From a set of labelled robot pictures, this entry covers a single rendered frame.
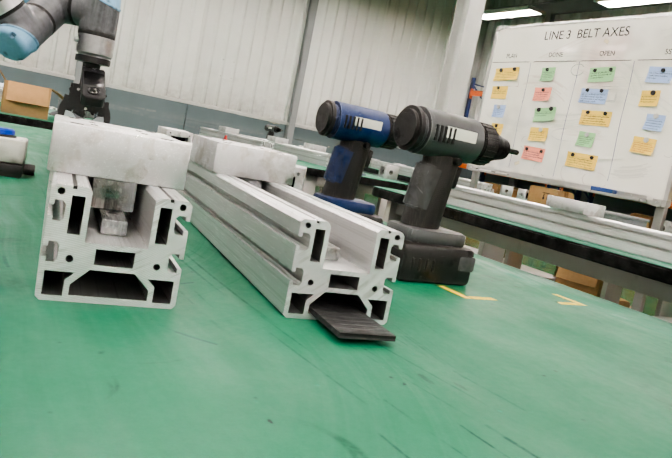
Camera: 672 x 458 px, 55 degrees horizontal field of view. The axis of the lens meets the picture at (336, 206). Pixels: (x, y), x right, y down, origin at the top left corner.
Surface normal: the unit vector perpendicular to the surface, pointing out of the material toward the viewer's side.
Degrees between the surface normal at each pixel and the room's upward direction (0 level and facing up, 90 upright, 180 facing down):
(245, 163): 90
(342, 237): 90
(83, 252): 90
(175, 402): 0
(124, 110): 90
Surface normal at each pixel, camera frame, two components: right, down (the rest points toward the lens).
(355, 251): -0.90, -0.14
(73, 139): 0.39, 0.16
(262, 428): 0.19, -0.98
